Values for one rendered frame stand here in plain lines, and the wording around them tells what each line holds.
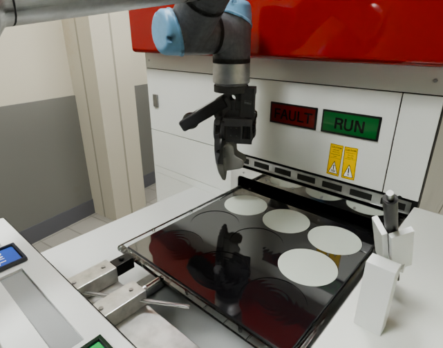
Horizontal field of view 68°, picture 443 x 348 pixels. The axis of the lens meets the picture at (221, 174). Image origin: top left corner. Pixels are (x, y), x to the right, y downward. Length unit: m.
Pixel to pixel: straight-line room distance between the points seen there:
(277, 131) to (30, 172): 1.86
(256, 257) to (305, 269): 0.09
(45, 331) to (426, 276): 0.48
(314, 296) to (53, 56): 2.16
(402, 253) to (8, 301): 0.46
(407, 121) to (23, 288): 0.66
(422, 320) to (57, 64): 2.29
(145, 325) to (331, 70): 0.57
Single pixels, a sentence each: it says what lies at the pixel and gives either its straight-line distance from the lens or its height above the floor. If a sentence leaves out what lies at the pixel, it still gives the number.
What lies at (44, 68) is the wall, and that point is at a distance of 2.39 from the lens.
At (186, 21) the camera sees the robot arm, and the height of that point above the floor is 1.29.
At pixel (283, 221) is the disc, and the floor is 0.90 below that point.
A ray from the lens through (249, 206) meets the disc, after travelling 0.77.
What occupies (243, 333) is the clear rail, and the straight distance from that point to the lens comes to 0.48.
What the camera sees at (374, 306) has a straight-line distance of 0.41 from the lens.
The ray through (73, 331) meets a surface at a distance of 0.44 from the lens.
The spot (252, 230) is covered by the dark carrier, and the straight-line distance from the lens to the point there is 0.69.
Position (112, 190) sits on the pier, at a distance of 2.47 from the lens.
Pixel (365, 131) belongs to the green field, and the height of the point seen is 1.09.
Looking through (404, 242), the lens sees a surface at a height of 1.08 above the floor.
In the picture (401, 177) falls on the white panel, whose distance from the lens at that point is 0.72.
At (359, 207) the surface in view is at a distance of 0.75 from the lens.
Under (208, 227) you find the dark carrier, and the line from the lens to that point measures 0.69.
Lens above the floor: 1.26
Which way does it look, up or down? 23 degrees down
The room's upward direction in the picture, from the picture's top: straight up
